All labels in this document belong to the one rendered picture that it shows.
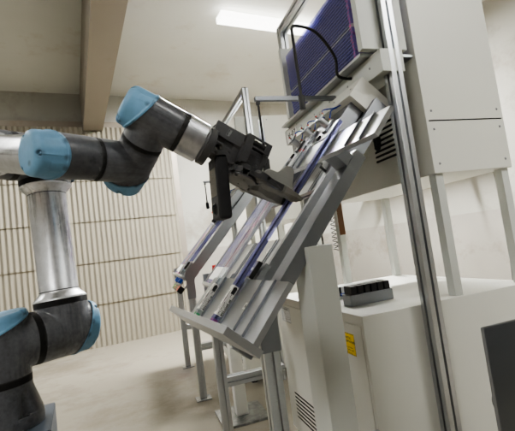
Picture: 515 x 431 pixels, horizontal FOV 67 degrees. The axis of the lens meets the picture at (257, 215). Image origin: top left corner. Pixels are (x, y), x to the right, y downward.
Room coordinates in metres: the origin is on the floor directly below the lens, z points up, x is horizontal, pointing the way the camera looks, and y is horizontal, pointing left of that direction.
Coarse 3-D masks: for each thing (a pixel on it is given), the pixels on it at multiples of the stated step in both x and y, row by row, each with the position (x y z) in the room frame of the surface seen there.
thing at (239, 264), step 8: (272, 240) 1.19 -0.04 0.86; (280, 240) 1.11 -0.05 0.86; (248, 248) 1.40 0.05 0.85; (264, 248) 1.21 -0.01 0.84; (272, 248) 1.13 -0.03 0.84; (240, 256) 1.43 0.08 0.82; (248, 256) 1.32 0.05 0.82; (264, 256) 1.15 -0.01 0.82; (240, 264) 1.34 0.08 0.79; (232, 272) 1.39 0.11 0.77
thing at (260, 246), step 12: (336, 120) 0.84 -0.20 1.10; (324, 144) 0.81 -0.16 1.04; (312, 168) 0.79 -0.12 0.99; (300, 180) 0.78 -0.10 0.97; (288, 204) 0.76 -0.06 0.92; (276, 216) 0.75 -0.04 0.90; (264, 240) 0.74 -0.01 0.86; (252, 252) 0.74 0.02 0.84; (252, 264) 0.72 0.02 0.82; (240, 276) 0.71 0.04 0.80
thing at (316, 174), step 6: (318, 168) 1.25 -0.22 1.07; (300, 174) 1.42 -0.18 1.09; (312, 174) 1.27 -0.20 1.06; (318, 174) 1.20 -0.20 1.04; (306, 180) 1.28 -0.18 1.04; (312, 180) 1.22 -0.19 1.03; (318, 180) 1.16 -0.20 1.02; (306, 186) 1.24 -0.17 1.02; (312, 186) 1.17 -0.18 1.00; (300, 192) 1.26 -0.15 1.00; (306, 192) 1.20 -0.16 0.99; (276, 204) 1.46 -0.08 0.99
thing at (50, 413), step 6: (54, 402) 0.94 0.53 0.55; (48, 408) 0.90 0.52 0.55; (54, 408) 0.90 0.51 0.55; (48, 414) 0.87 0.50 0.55; (54, 414) 0.89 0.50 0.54; (48, 420) 0.83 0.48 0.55; (54, 420) 0.88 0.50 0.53; (36, 426) 0.81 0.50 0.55; (42, 426) 0.80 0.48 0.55; (48, 426) 0.80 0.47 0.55; (54, 426) 0.86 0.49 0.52
